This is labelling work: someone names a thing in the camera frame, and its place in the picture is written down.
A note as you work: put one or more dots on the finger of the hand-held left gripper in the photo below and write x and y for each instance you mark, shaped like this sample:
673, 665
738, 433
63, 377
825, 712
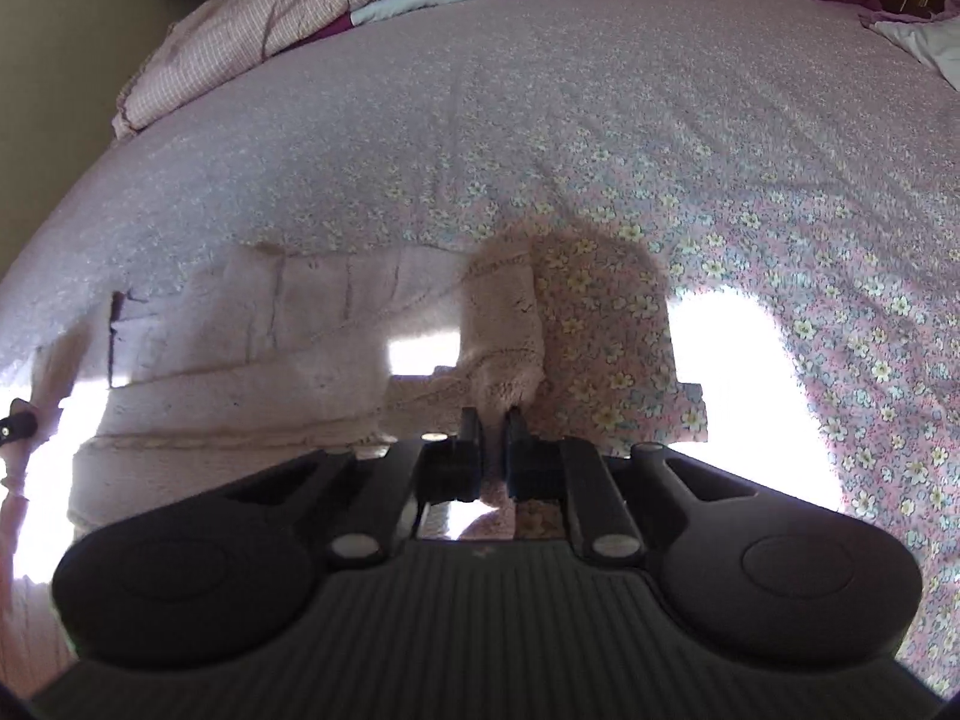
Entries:
16, 427

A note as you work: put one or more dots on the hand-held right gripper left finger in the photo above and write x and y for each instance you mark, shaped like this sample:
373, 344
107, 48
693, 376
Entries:
471, 441

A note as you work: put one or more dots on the bed with floral sheet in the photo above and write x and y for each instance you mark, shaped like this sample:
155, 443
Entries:
675, 165

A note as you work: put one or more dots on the white cloth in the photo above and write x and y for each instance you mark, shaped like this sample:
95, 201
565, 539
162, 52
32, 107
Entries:
926, 45

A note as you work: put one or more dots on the pink checked duvet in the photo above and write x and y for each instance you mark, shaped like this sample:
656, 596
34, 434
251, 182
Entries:
255, 22

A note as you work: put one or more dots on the pink knitted sweater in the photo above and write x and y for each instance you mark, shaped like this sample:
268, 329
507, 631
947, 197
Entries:
300, 330

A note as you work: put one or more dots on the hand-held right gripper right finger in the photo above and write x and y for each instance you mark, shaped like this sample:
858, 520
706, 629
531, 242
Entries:
517, 441

